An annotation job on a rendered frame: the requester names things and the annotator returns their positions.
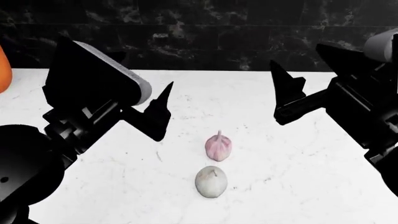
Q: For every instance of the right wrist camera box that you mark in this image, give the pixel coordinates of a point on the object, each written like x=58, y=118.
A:
x=381, y=45

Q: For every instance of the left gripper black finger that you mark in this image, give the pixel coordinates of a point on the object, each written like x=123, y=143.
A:
x=160, y=116
x=119, y=58

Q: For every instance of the pink garlic bulb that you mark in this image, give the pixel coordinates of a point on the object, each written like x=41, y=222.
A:
x=218, y=148

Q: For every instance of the orange rounded object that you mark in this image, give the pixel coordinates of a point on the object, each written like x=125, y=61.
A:
x=3, y=70

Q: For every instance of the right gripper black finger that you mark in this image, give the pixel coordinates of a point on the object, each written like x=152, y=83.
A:
x=342, y=60
x=287, y=91

